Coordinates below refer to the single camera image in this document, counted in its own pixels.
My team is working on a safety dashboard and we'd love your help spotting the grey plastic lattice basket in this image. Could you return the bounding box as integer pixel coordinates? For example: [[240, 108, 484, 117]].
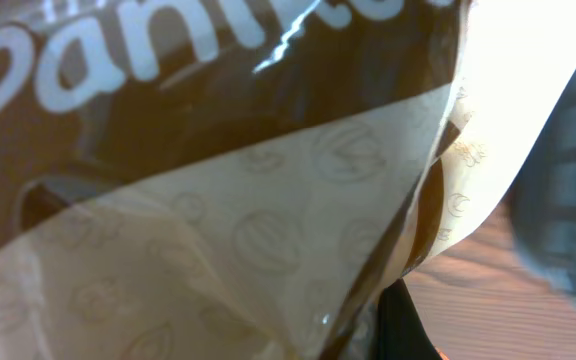
[[510, 69, 576, 306]]

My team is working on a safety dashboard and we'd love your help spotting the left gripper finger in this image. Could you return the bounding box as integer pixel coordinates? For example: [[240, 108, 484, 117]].
[[375, 279, 442, 360]]

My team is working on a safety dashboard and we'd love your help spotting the beige brown snack pouch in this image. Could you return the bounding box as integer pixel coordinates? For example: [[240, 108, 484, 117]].
[[0, 0, 576, 359]]

